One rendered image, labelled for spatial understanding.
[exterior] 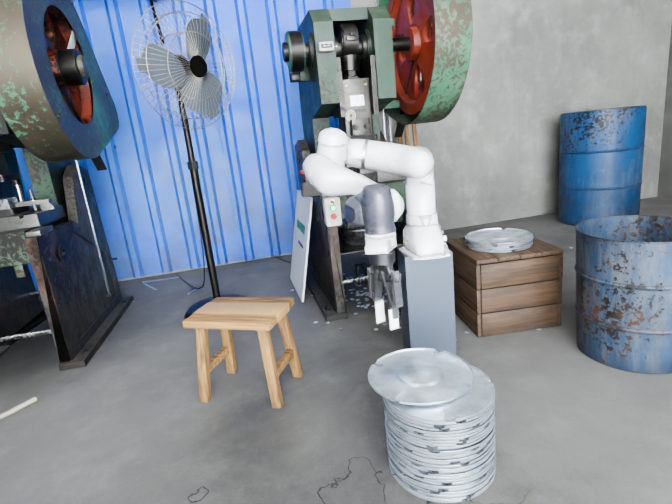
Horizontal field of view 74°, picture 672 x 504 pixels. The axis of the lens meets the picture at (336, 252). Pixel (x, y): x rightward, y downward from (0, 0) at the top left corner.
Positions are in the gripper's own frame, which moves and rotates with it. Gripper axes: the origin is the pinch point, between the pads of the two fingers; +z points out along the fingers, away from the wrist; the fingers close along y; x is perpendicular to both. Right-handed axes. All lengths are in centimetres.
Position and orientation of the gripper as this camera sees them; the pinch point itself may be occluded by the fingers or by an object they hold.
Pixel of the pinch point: (386, 316)
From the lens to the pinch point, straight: 133.9
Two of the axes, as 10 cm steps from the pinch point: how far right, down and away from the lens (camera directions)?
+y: -5.1, -1.6, 8.4
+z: 1.0, 9.6, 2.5
